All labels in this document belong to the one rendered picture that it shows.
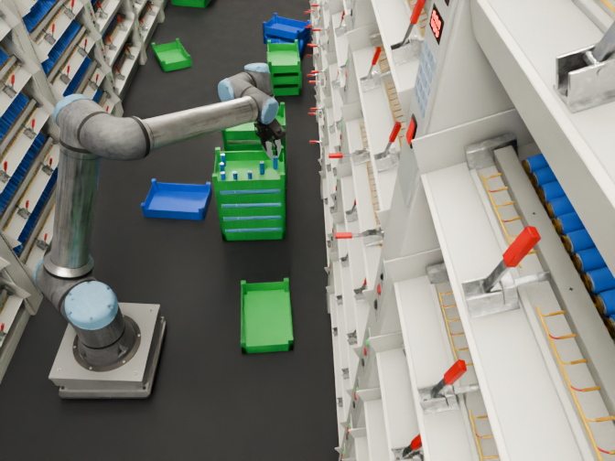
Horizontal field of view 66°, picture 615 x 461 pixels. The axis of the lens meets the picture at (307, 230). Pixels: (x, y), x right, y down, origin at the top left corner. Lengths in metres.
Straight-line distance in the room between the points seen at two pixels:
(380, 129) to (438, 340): 0.47
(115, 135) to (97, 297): 0.56
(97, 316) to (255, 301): 0.70
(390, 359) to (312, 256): 1.41
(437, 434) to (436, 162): 0.30
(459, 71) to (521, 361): 0.26
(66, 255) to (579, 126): 1.56
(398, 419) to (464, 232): 0.40
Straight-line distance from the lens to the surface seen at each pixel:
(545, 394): 0.40
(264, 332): 1.98
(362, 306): 1.15
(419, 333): 0.65
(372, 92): 1.07
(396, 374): 0.84
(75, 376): 1.86
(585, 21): 0.38
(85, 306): 1.66
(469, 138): 0.54
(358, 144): 1.25
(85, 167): 1.51
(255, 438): 1.80
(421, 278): 0.69
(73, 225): 1.62
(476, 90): 0.51
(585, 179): 0.28
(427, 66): 0.53
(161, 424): 1.87
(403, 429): 0.80
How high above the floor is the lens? 1.69
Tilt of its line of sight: 47 degrees down
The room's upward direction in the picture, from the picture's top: 2 degrees clockwise
